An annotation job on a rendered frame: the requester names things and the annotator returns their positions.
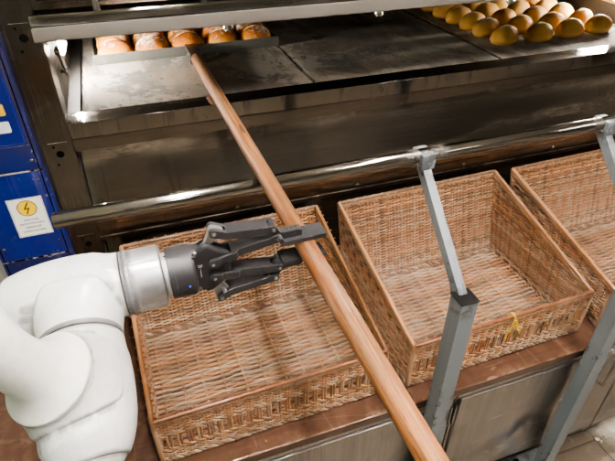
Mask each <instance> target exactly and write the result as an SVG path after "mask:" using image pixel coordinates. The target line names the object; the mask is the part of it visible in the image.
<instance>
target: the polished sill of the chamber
mask: <svg viewBox="0 0 615 461"><path fill-rule="evenodd" d="M609 64H615V45H607V46H600V47H593V48H579V49H572V50H565V51H557V52H550V53H543V54H536V55H529V56H521V57H514V58H507V59H494V60H486V61H479V62H471V63H464V64H457V65H450V66H443V67H435V68H428V69H421V70H408V71H400V72H393V73H385V74H378V75H371V76H364V77H357V78H349V79H342V80H328V81H322V82H314V83H307V84H299V85H292V86H285V87H278V88H271V89H263V90H256V91H242V92H236V93H228V94H224V95H225V96H226V98H227V100H228V101H229V103H230V105H231V106H232V108H233V109H234V111H235V112H236V114H237V116H244V115H251V114H258V113H269V112H276V111H283V110H289V109H296V108H303V107H309V106H316V105H322V104H329V103H335V102H347V101H355V100H361V99H368V98H374V97H381V96H387V95H394V94H400V93H408V92H414V91H426V90H433V89H439V88H446V87H452V86H459V85H466V84H472V83H479V82H485V81H492V80H504V79H511V78H518V77H524V76H531V75H537V74H544V73H550V72H557V71H564V70H576V69H583V68H589V67H596V66H602V65H609ZM218 119H223V117H222V116H221V113H220V111H219V109H218V108H217V106H216V104H215V102H214V100H213V99H212V98H211V96H206V97H199V98H192V99H185V100H177V101H170V102H157V103H149V104H142V105H135V106H127V107H120V108H113V109H106V110H99V111H91V112H84V113H71V114H68V124H67V126H68V128H69V131H70V137H71V139H72V140H74V139H81V138H88V137H94V136H101V135H107V134H119V133H126V132H133V131H140V130H146V129H153V128H159V127H166V126H172V125H179V124H185V123H198V122H205V121H211V120H218Z"/></svg>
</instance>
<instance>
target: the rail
mask: <svg viewBox="0 0 615 461"><path fill-rule="evenodd" d="M347 1H358V0H221V1H210V2H198V3H186V4H174V5H152V6H140V7H128V8H117V9H105V10H93V11H82V12H70V13H58V14H46V15H35V16H28V17H27V19H28V23H29V25H30V27H33V28H34V27H54V26H66V25H77V24H88V23H99V22H109V21H120V20H131V19H142V18H153V17H163V16H184V15H196V14H207V13H218V12H228V11H239V10H250V9H261V8H272V7H282V6H293V5H314V4H326V3H336V2H347Z"/></svg>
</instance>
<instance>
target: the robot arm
mask: <svg viewBox="0 0 615 461"><path fill-rule="evenodd" d="M206 228H207V232H206V234H205V237H204V239H201V240H199V241H197V242H196V243H193V244H187V243H182V244H178V245H173V246H168V247H164V248H163V251H164V252H159V251H158V247H157V246H156V245H155V244H153V245H148V246H145V247H140V248H135V249H131V250H123V251H120V252H111V253H99V252H90V253H82V254H77V255H72V256H67V257H62V258H58V259H55V260H52V261H48V262H44V263H40V264H38V265H35V266H32V267H29V268H26V269H25V270H22V271H20V272H18V273H15V274H13V275H11V276H9V277H7V278H6V279H5V280H4V281H3V282H2V283H1V284H0V392H1V393H3V394H4V395H5V405H6V409H7V411H8V413H9V414H10V416H11V417H12V418H13V419H14V420H15V421H16V422H17V423H20V424H21V425H22V426H23V427H24V429H25V430H26V432H27V434H28V436H29V438H30V440H32V441H35V442H36V445H37V450H38V456H39V458H40V460H41V461H124V460H125V458H126V457H127V456H128V455H129V454H130V452H131V450H132V447H133V444H134V440H135V433H136V427H137V397H136V387H135V375H134V370H133V365H132V361H131V357H130V353H129V351H128V349H127V346H126V343H125V338H124V318H125V317H126V316H130V315H138V314H139V313H143V312H146V311H150V310H154V309H158V308H161V307H166V306H169V303H170V302H169V296H172V295H173V296H174V299H179V298H182V297H186V296H190V295H196V294H197V293H198V292H199V290H201V289H206V290H213V291H214V292H215V294H216V295H217V296H218V299H219V301H223V300H225V299H227V298H228V297H230V296H232V295H234V294H238V293H240V292H243V291H246V290H249V289H252V288H255V287H258V286H261V285H264V284H269V283H272V282H275V281H277V280H279V278H280V276H279V274H280V272H281V271H282V270H283V269H284V268H286V267H290V266H293V265H299V264H301V263H302V262H303V260H302V258H301V256H300V255H299V253H298V251H297V248H296V247H292V248H287V249H283V250H279V251H277V254H276V253H275V254H274V256H268V257H259V258H251V259H241V260H237V259H238V258H239V256H241V255H244V254H246V253H249V252H253V251H256V250H259V249H262V248H264V247H267V246H270V245H273V244H275V243H278V242H280V244H281V245H282V246H283V247H284V246H287V245H291V244H296V243H300V242H303V241H311V240H315V239H319V238H323V237H326V236H327V233H326V231H325V230H324V228H323V227H322V225H321V224H320V222H316V223H312V224H308V225H304V226H299V224H294V225H290V226H285V227H281V228H278V227H276V225H275V223H274V221H273V219H272V218H266V219H259V220H245V221H237V222H231V223H223V224H222V223H217V222H212V221H210V222H208V223H207V224H206ZM239 238H240V239H239ZM232 239H237V240H235V241H233V240H232ZM221 240H227V241H223V242H221V243H219V241H221ZM216 241H217V242H216ZM229 249H230V250H231V252H230V250H229ZM269 274H270V275H269ZM224 280H226V281H224ZM223 281H224V282H223Z"/></svg>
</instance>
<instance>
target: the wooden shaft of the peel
mask: <svg viewBox="0 0 615 461"><path fill-rule="evenodd" d="M190 59H191V61H192V63H193V65H194V67H195V69H196V70H197V72H198V74H199V75H200V77H201V79H202V81H203V83H204V85H205V86H206V88H207V90H208V92H209V93H210V96H211V98H212V99H213V100H214V102H215V104H216V106H217V108H218V109H219V111H220V113H221V116H222V117H223V119H224V121H225V122H226V123H227V125H228V127H229V129H230V131H231V132H232V135H233V137H234V139H235V140H236V142H237V144H238V146H239V147H240V148H241V150H242V152H243V154H244V156H245V158H246V160H247V162H248V163H249V165H250V167H251V169H252V170H253V172H254V174H255V176H256V177H257V179H258V181H259V183H260V185H261V186H262V188H263V190H264V193H265V194H266V196H267V197H268V199H269V201H270V202H271V204H272V206H273V208H274V209H275V212H276V214H277V216H278V217H279V219H280V220H281V222H282V224H283V225H284V227H285V226H290V225H294V224H299V226H304V225H305V224H304V222H303V221H302V219H300V217H299V215H298V214H297V211H296V210H295V208H294V207H293V205H292V203H291V202H290V200H289V198H288V197H287V195H286V193H285V191H284V190H283V189H282V187H281V186H280V184H279V183H278V181H277V179H276V178H275V175H274V174H273V172H272V171H271V169H270V167H269V166H268V164H267V163H266V162H265V160H264V158H263V156H262V155H261V153H260V151H259V150H258V148H257V147H256V145H255V143H254V141H253V139H252V138H251V136H250V135H249V134H248V132H247V131H246V129H245V128H244V126H243V124H242V122H241V120H240V119H239V117H238V116H237V114H236V112H235V111H234V109H233V108H232V106H231V105H230V103H229V101H228V100H227V98H226V96H225V95H224V93H223V92H222V90H221V88H220V86H219V84H218V83H217V81H216V80H215V79H214V77H213V76H212V74H211V72H210V70H209V69H208V67H207V65H206V64H205V62H204V60H203V59H202V57H201V56H200V54H198V53H194V54H193V55H192V56H191V58H190ZM294 245H295V247H296V248H297V251H298V253H299V255H300V256H301V258H302V260H303V262H304V263H305V265H306V267H307V269H308V270H309V272H310V274H311V276H312V278H313V279H314V281H315V283H316V285H317V287H318V289H319V291H320V292H321V293H322V295H323V297H324V299H325V301H326V302H327V304H328V306H329V309H330V310H331V312H332V314H333V315H334V317H335V318H336V320H337V322H338V324H339V325H340V328H341V330H342V332H343V333H344V335H345V337H346V339H347V340H348V341H349V343H350V345H351V347H352V349H353V351H354V353H355V355H356V356H357V358H358V360H359V362H360V363H361V365H362V367H363V369H364V371H365V372H366V374H367V376H368V378H369V379H370V381H371V383H372V386H373V387H374V389H375V390H376V392H377V394H378V395H379V397H380V399H381V401H382V403H383V405H384V407H385V409H386V410H387V412H388V413H389V415H390V417H391V418H392V420H393V422H394V425H395V426H396V428H397V430H398V432H399V434H400V435H401V436H402V438H403V440H404V441H405V444H406V446H407V448H408V449H409V451H410V453H411V455H412V457H413V458H414V460H415V461H450V460H449V458H448V456H447V455H446V453H445V451H444V450H443V448H442V446H441V445H440V443H439V442H438V440H437V439H436V437H435V435H434V434H433V432H432V431H431V429H430V427H429V426H428V424H427V422H426V420H425V419H424V417H423V415H422V414H421V412H420V411H419V410H418V408H417V407H416V405H415V403H414V401H413V400H412V398H411V396H410V395H409V393H408V391H407V390H406V388H405V386H404V385H403V383H402V382H401V380H400V379H399V377H398V376H397V374H396V372H395V371H394V368H393V367H392V365H391V364H390V362H389V360H388V359H387V358H386V356H385V355H384V353H383V351H382V349H381V348H380V346H379V344H378V343H377V341H376V340H375V338H374V336H373V335H372V332H371V331H370V329H369V328H368V327H367V325H366V324H365V322H364V320H363V319H362V317H361V315H360V313H359V312H358V310H357V309H356V307H355V305H354V304H353V302H352V301H351V299H350V298H349V296H348V294H347V293H346V291H345V289H344V288H343V286H342V285H341V283H340V281H339V279H338V277H337V276H336V274H335V273H334V272H333V270H332V269H331V267H330V265H329V263H328V262H327V260H326V258H325V257H324V255H323V253H322V252H321V250H320V249H319V247H318V246H317V244H316V242H315V241H314V240H311V241H303V242H300V243H296V244H294Z"/></svg>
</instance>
